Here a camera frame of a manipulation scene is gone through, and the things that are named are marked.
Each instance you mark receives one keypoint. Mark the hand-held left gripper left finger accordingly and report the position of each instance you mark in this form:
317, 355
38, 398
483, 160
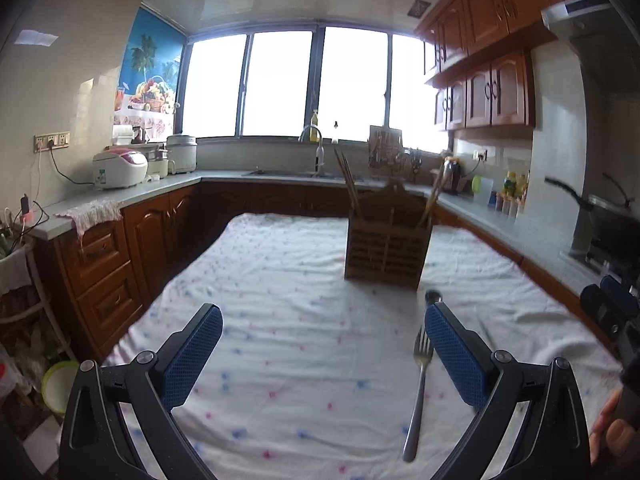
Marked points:
192, 355

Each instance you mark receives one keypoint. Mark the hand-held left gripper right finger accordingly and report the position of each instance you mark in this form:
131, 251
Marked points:
452, 355

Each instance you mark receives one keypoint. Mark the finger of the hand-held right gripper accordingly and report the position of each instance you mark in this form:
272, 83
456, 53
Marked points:
620, 290
602, 310

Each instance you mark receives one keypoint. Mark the metal fork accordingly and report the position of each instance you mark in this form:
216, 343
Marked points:
422, 360

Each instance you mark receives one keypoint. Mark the wooden utensil holder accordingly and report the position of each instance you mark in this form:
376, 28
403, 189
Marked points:
387, 250

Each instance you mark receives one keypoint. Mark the wooden chopstick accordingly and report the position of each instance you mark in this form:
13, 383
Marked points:
351, 185
435, 190
345, 180

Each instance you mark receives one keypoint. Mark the person's right hand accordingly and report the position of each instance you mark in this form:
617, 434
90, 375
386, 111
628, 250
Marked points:
617, 435

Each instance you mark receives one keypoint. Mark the metal spoon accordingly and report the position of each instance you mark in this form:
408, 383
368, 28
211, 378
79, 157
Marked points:
433, 297

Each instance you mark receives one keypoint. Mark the white dotted tablecloth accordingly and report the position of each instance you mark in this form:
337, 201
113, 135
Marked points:
310, 320

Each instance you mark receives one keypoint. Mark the brown wooden lower cabinets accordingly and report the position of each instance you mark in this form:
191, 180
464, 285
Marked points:
150, 240

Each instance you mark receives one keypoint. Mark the brown wooden cabinets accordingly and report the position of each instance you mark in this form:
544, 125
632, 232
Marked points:
150, 240
495, 60

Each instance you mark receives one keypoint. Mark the green plastic plate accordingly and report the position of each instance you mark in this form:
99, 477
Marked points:
57, 385

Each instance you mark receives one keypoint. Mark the row of spice jars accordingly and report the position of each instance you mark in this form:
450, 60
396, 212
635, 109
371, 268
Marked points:
507, 205

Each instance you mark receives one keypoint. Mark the yellow oil bottles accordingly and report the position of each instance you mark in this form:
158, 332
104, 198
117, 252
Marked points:
515, 185

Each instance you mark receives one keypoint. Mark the lace cloth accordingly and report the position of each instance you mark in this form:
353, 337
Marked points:
92, 212

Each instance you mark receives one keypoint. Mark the steel electric kettle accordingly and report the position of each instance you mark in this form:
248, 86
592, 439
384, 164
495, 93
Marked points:
452, 175

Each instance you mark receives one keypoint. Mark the white storage rack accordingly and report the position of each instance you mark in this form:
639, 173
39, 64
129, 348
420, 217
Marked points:
20, 285

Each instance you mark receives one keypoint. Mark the pink and white rice cooker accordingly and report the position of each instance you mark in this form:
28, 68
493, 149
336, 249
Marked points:
120, 167

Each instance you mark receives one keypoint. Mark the kitchen faucet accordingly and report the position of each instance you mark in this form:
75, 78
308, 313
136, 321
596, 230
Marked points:
317, 152

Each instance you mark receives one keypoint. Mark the small dark-capped bottle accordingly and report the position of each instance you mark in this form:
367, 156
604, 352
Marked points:
335, 132

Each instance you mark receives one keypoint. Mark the yellow dish soap bottle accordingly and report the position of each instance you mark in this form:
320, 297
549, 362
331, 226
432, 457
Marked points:
315, 125

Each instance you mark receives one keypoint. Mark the brown wooden upper cabinets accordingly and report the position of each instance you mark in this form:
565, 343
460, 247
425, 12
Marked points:
495, 60

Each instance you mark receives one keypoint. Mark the range hood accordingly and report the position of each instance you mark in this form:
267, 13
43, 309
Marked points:
585, 10

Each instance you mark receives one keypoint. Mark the kitchen window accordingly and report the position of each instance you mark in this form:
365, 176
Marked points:
320, 85

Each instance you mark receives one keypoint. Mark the small wall outlet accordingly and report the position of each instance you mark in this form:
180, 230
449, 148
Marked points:
480, 155

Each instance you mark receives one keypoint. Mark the wall power outlet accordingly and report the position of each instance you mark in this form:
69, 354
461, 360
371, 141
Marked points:
52, 142

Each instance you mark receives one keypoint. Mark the palm tree wall poster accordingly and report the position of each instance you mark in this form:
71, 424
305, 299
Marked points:
150, 70

